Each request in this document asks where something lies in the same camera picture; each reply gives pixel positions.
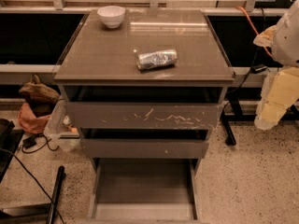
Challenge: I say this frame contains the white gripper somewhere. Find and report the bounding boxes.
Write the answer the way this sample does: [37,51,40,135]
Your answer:
[253,0,299,131]

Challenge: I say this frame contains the grey drawer cabinet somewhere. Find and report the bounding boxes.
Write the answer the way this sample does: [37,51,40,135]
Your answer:
[55,8,235,224]

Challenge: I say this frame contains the grey middle drawer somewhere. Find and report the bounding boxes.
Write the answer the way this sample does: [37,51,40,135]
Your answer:
[81,139,208,159]

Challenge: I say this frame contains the grey open bottom drawer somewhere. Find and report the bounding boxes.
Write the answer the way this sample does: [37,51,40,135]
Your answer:
[88,159,200,224]

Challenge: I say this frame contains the grey top drawer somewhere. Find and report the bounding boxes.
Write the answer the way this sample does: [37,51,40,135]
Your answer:
[66,102,222,130]

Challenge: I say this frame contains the white ceramic bowl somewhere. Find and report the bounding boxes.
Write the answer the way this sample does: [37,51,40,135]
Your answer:
[97,6,125,28]

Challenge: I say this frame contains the clear plastic bin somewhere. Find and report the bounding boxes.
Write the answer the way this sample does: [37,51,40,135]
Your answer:
[44,100,80,152]

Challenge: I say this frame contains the black metal leg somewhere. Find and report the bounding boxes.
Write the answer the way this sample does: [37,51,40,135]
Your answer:
[46,166,65,224]

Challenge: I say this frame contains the orange cloth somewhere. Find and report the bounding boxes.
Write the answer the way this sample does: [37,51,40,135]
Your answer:
[18,103,50,134]

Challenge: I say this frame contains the black power adapter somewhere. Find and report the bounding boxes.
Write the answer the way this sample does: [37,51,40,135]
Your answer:
[22,136,36,148]

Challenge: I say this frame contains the black case left edge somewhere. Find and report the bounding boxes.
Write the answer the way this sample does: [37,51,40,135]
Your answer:
[0,119,24,182]

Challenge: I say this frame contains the black box on rail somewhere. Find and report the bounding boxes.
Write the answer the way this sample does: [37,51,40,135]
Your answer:
[250,64,267,74]

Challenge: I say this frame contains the black table frame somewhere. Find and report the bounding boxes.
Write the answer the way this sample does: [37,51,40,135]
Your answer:
[221,92,299,146]

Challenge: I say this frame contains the orange cable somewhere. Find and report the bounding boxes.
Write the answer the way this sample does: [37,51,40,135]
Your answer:
[235,5,275,60]

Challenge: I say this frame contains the black floor cable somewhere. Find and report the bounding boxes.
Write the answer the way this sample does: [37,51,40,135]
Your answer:
[0,147,66,224]

